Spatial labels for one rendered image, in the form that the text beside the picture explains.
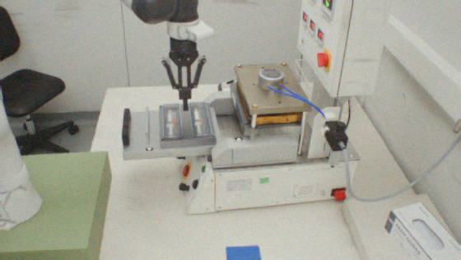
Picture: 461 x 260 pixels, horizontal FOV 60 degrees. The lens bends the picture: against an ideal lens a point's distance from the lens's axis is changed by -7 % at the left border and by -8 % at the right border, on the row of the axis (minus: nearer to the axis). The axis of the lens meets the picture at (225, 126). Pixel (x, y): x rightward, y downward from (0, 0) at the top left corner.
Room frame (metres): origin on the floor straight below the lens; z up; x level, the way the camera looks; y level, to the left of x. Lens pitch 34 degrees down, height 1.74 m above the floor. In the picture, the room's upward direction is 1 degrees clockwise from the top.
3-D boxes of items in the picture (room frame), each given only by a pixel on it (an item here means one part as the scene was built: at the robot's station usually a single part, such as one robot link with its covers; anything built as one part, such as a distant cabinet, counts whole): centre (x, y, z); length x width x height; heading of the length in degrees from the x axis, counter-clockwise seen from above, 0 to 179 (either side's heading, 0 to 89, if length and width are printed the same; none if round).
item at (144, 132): (1.10, 0.17, 0.97); 0.30 x 0.22 x 0.08; 99
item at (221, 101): (1.28, -0.04, 0.96); 0.25 x 0.05 x 0.07; 99
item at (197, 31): (1.09, 0.10, 1.31); 0.13 x 0.12 x 0.05; 8
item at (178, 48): (1.11, 0.12, 1.23); 0.08 x 0.08 x 0.09
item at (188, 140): (1.11, 0.12, 0.98); 0.20 x 0.17 x 0.03; 9
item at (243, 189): (1.13, -0.13, 0.84); 0.53 x 0.37 x 0.17; 99
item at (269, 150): (1.00, -0.08, 0.96); 0.26 x 0.05 x 0.07; 99
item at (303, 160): (1.16, -0.17, 0.93); 0.46 x 0.35 x 0.01; 99
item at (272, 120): (1.14, -0.13, 1.07); 0.22 x 0.17 x 0.10; 9
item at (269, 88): (1.14, -0.17, 1.08); 0.31 x 0.24 x 0.13; 9
